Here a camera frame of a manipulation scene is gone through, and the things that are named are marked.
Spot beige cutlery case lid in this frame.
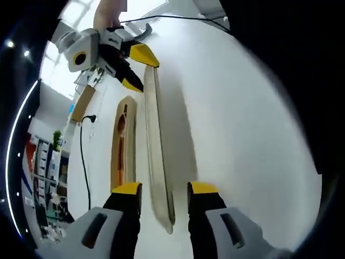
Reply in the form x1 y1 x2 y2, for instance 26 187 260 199
143 64 176 235

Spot brown cardboard box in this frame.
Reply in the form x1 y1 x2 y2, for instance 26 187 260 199
70 85 96 122

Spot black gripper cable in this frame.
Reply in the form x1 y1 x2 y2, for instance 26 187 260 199
118 15 234 40

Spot curved ceiling light strip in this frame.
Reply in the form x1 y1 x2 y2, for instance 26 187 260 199
4 79 40 240

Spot shelving unit with white bins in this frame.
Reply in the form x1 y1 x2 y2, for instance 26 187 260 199
25 134 71 233

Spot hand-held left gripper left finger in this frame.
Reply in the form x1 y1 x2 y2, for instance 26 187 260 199
34 182 143 259

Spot black power cable with plug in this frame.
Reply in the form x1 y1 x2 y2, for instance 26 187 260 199
79 114 97 214

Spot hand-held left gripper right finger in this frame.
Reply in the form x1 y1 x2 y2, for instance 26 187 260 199
187 181 294 259

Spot person's black clothing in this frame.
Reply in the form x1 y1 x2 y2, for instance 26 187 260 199
220 0 345 176

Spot beige cutlery case base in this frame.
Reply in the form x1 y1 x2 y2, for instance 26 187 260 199
110 96 139 191

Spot person's right hand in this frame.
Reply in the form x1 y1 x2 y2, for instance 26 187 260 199
93 0 123 30

